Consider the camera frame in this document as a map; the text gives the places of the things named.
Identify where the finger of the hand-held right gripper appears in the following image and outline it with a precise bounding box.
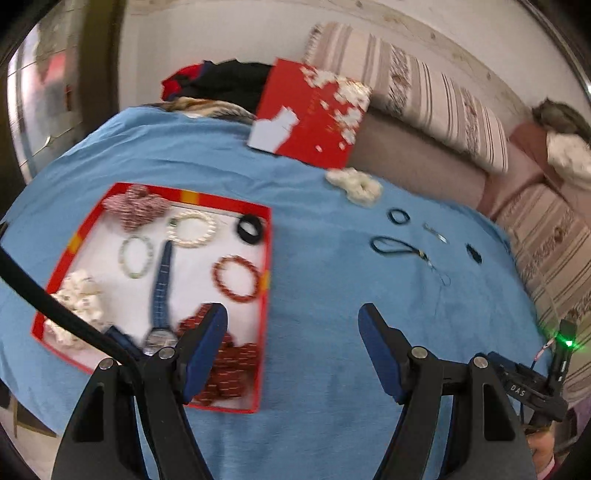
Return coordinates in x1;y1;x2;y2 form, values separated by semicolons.
488;351;521;377

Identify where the long striped floral pillow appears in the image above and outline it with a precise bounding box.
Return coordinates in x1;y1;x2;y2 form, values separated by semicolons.
302;21;509;175

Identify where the black lanyard strap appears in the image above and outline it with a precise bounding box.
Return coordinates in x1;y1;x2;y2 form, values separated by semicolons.
370;236;452;287

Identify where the black cable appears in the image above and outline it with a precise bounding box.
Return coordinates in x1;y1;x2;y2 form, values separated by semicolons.
0;247;141;370

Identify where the cream scrunchie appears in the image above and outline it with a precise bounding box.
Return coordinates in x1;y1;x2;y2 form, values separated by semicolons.
325;167;383;208

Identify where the blue strap wristwatch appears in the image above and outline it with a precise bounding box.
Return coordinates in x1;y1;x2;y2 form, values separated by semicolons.
142;240;182;357

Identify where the white dotted scrunchie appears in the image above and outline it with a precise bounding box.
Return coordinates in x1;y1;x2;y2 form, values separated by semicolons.
43;271;105;348

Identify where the pink sofa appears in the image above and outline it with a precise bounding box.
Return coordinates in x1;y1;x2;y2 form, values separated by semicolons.
346;107;591;223

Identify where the brown furry cushion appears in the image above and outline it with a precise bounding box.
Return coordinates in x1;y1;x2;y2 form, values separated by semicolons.
530;98;588;140

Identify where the pale green bead bracelet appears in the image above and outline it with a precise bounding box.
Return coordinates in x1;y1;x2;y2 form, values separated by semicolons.
119;235;154;278

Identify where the square striped floral pillow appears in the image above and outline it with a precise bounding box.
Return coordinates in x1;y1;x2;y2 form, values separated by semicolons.
495;184;591;395

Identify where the blue blanket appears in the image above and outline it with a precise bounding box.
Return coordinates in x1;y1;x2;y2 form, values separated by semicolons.
0;106;557;480

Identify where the red checked scrunchie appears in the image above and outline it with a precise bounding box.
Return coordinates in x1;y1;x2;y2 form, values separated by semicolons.
102;184;167;230

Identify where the red bead bracelet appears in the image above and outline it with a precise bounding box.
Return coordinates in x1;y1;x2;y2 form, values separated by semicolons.
212;255;262;304

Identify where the red box tray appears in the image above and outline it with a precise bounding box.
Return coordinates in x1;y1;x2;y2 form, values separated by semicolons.
31;182;273;413

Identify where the thin red white wire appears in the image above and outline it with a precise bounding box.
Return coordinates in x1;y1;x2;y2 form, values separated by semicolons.
531;337;561;370

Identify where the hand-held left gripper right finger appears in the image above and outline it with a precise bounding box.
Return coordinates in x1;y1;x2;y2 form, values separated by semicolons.
359;303;536;480

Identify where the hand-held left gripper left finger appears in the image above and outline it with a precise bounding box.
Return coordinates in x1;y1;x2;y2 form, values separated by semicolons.
51;303;229;480

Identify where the thick black hair tie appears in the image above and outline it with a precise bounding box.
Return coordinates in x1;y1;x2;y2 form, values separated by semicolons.
237;213;265;247

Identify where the person's right hand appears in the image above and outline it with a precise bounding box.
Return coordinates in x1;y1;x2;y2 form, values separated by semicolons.
525;428;558;480

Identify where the patterned brown cloth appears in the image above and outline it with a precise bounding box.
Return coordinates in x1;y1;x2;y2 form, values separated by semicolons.
151;96;256;125

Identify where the dark clothes pile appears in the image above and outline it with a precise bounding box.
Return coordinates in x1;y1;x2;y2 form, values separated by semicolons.
160;58;274;114

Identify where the white cushion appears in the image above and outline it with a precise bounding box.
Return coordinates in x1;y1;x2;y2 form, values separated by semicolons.
547;131;591;186

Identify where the silver hair clip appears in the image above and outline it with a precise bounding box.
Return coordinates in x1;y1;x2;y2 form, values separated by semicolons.
423;222;449;244

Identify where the red polka dot scrunchie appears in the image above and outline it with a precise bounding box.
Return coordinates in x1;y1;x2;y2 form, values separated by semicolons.
177;305;260;408

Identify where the pearl bracelet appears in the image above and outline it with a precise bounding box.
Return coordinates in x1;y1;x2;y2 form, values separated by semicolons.
167;210;217;249

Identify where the red floral box lid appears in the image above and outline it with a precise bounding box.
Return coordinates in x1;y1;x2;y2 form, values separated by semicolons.
246;57;373;171

